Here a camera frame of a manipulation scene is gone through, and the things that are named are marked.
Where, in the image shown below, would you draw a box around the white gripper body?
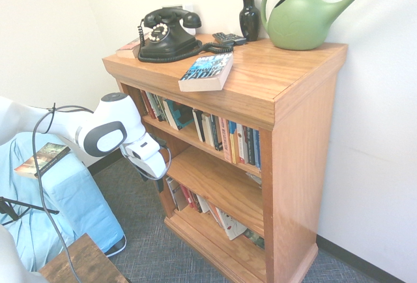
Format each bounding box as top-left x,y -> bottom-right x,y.
124,135 -> 165,180

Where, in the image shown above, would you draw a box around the blue Darwin's Radio paperback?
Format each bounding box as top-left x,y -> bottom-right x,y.
177,52 -> 235,93

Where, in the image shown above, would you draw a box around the large white grey book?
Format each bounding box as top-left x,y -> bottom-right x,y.
165,176 -> 189,212

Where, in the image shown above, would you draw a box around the thin red book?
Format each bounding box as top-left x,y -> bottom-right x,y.
179,184 -> 203,214

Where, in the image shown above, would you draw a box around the green spine book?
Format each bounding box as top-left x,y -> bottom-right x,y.
151,93 -> 170,123

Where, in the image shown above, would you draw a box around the teal cover leaning book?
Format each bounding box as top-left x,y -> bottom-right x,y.
162,98 -> 194,131

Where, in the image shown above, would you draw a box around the cream spine book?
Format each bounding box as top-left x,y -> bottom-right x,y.
201,112 -> 216,149

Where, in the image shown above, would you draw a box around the black spine book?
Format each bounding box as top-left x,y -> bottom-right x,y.
210,114 -> 224,152

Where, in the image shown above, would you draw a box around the orange spine book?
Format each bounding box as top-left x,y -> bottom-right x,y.
217,116 -> 233,164

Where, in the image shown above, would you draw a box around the white book with figures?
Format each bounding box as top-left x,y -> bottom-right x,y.
214,207 -> 248,241

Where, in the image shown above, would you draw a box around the yellow blue spine book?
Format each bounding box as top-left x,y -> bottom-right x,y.
227,120 -> 238,165

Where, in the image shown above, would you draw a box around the white red spine book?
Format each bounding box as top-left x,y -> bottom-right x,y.
235,123 -> 246,164

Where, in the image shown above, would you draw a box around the dark grey spine book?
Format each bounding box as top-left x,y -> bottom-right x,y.
242,125 -> 255,166

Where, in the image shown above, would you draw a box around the blue Thailand guide book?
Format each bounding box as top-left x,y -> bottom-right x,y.
252,128 -> 262,170

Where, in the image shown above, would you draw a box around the dark green cover book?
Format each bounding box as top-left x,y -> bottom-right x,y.
242,228 -> 266,250

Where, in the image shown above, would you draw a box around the light blue cloth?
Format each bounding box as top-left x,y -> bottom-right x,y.
0,129 -> 127,273

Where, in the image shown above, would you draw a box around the loose paper cards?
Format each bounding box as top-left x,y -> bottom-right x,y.
246,171 -> 263,186

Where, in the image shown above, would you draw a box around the brown cover paperback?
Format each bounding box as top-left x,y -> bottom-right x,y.
13,141 -> 71,180

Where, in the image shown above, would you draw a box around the dark wooden table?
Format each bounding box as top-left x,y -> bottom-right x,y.
37,233 -> 130,283

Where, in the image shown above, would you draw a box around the thick red black paperback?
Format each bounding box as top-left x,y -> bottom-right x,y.
115,31 -> 154,59

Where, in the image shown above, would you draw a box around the black rotary telephone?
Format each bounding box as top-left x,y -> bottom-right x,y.
136,7 -> 235,65

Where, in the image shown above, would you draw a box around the black tripod stand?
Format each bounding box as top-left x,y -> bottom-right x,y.
0,196 -> 61,227

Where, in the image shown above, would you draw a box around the oak wooden bookshelf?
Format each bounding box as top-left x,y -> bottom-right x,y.
102,33 -> 349,283

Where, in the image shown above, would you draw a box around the black remote control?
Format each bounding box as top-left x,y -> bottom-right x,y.
212,31 -> 248,47

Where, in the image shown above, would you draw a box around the small black vase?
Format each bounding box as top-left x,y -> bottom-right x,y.
239,0 -> 261,42

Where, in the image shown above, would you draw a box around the green plastic watering can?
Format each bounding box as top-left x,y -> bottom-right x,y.
260,0 -> 395,52

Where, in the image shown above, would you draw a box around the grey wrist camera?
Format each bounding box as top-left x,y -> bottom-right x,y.
151,136 -> 169,151

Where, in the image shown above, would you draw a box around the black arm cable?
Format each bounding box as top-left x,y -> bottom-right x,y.
31,102 -> 173,283

